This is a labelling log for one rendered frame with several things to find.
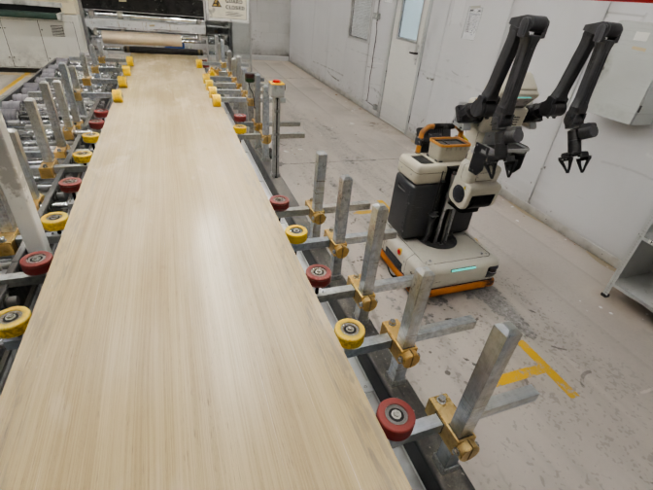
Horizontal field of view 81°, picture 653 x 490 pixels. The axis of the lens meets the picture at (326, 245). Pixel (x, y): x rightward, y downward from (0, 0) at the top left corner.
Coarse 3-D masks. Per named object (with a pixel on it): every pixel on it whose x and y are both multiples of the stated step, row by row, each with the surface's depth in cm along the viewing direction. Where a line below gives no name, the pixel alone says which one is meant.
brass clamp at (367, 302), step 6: (348, 276) 130; (360, 276) 130; (348, 282) 131; (354, 282) 127; (354, 288) 126; (360, 294) 123; (372, 294) 123; (360, 300) 123; (366, 300) 121; (372, 300) 121; (360, 306) 122; (366, 306) 122; (372, 306) 123
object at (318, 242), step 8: (360, 232) 150; (392, 232) 152; (312, 240) 142; (320, 240) 142; (328, 240) 143; (352, 240) 147; (360, 240) 148; (296, 248) 140; (304, 248) 141; (312, 248) 142
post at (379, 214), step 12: (384, 204) 107; (372, 216) 109; (384, 216) 108; (372, 228) 110; (384, 228) 110; (372, 240) 111; (372, 252) 114; (372, 264) 116; (372, 276) 119; (360, 288) 124; (372, 288) 122; (360, 312) 126
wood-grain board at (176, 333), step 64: (192, 64) 400; (128, 128) 215; (192, 128) 225; (128, 192) 152; (192, 192) 156; (256, 192) 161; (64, 256) 115; (128, 256) 117; (192, 256) 120; (256, 256) 123; (64, 320) 94; (128, 320) 96; (192, 320) 97; (256, 320) 99; (320, 320) 101; (64, 384) 79; (128, 384) 81; (192, 384) 82; (256, 384) 83; (320, 384) 85; (0, 448) 68; (64, 448) 69; (128, 448) 70; (192, 448) 71; (256, 448) 72; (320, 448) 73; (384, 448) 74
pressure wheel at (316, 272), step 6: (312, 264) 121; (318, 264) 121; (306, 270) 118; (312, 270) 118; (318, 270) 118; (324, 270) 119; (330, 270) 119; (312, 276) 116; (318, 276) 116; (324, 276) 116; (330, 276) 118; (312, 282) 116; (318, 282) 115; (324, 282) 116; (318, 288) 121
